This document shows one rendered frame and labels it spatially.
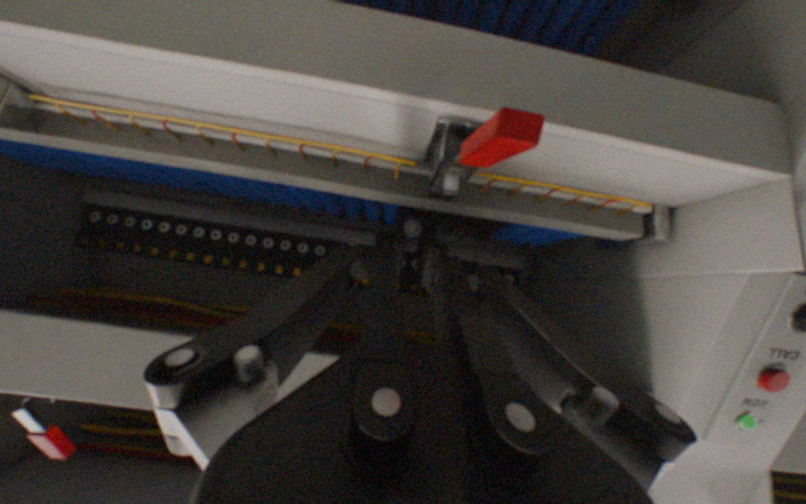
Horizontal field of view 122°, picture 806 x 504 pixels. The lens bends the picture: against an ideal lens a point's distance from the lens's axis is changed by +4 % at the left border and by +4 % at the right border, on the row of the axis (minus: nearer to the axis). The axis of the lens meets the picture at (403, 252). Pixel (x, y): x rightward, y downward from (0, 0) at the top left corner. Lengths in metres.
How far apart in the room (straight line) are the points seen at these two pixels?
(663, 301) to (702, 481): 0.14
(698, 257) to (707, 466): 0.15
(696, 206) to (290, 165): 0.28
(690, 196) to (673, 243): 0.03
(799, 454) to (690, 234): 0.20
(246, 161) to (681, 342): 0.32
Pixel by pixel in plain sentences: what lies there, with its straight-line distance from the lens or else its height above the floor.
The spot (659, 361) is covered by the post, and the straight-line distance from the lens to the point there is 0.26.
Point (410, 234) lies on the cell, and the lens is 0.20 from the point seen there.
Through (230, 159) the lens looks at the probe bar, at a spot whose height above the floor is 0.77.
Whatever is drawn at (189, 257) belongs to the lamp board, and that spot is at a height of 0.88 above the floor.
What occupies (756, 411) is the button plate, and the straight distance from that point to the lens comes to 0.30.
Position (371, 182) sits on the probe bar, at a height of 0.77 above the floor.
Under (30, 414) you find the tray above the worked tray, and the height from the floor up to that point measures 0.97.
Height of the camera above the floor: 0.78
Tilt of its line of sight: 12 degrees up
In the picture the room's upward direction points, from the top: 171 degrees counter-clockwise
